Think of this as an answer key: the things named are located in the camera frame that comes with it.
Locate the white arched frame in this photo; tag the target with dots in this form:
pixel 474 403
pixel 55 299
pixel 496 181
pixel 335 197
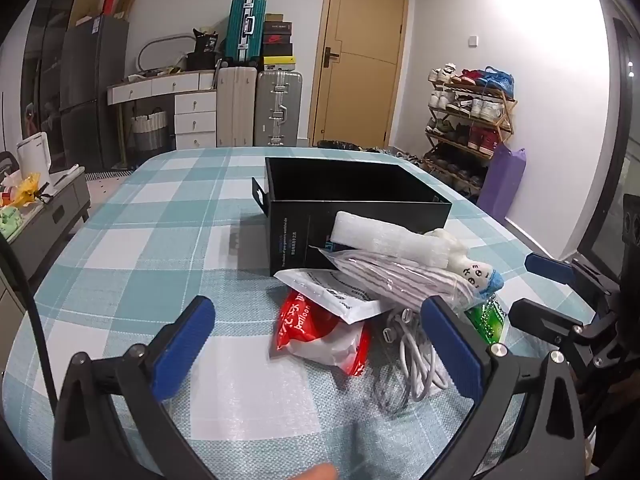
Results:
pixel 150 47

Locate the white plush toy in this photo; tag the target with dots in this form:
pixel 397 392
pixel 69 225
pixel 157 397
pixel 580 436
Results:
pixel 470 267

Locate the red logo black shoe box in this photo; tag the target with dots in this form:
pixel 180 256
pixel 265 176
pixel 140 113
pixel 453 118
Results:
pixel 277 38

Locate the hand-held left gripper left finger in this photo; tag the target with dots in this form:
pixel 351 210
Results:
pixel 182 350

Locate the grey and white laundry basket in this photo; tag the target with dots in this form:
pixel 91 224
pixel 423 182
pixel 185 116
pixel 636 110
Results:
pixel 149 132

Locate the brown lid shoe box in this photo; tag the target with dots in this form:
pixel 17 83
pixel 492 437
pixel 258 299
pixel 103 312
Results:
pixel 274 18

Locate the light green box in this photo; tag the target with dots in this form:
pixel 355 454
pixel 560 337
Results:
pixel 10 222

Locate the purple bag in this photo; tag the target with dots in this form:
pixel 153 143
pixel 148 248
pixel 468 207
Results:
pixel 502 185

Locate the striped floor mat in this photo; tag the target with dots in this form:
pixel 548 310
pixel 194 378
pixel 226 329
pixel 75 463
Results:
pixel 110 175

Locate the black paper bag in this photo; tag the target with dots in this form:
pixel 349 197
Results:
pixel 206 42

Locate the cream laces bag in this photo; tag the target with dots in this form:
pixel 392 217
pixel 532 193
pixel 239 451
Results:
pixel 380 240

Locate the black handbag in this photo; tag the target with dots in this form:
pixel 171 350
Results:
pixel 202 62

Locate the white desk with drawers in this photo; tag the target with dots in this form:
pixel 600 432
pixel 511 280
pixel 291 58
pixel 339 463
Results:
pixel 195 120

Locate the white appliance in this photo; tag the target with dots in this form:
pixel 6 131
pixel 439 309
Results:
pixel 34 157

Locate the person's left hand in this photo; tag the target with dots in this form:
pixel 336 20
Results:
pixel 317 473

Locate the beige suitcase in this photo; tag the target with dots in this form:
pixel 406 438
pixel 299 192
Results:
pixel 235 110

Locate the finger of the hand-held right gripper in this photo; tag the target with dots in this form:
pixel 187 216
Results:
pixel 550 269
pixel 537 317

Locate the green and white packet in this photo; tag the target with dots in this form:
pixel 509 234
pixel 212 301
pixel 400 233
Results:
pixel 487 322

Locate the wooden shoe rack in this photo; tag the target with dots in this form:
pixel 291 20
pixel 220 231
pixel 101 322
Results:
pixel 470 130

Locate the dark sliding door frame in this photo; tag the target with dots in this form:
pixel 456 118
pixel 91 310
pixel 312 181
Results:
pixel 622 110

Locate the teal suitcase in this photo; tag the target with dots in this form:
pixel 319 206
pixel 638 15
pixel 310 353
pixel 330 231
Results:
pixel 240 30

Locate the silver suitcase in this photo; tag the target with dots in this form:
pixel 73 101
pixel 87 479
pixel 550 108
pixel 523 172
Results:
pixel 277 110

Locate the black cardboard box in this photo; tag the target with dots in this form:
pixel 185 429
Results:
pixel 300 240

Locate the grey refrigerator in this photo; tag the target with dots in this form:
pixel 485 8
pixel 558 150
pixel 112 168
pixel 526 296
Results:
pixel 95 95

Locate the group of shoes on floor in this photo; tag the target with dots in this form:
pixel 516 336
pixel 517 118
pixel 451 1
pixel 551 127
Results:
pixel 395 154

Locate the dark glass cabinet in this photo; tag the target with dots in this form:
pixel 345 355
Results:
pixel 47 70

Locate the yellow wooden door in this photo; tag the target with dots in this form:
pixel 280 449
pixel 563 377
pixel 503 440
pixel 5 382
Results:
pixel 360 85

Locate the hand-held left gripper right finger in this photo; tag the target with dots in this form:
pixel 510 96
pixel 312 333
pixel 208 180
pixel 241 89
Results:
pixel 450 345

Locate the grey low cabinet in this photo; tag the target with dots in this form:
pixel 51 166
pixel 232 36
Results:
pixel 55 220

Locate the yellow plastic bag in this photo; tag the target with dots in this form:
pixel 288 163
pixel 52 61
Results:
pixel 26 190

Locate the white printed packet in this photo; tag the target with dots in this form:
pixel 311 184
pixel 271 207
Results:
pixel 325 290

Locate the red balloon packet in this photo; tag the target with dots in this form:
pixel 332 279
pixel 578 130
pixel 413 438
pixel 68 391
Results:
pixel 300 325

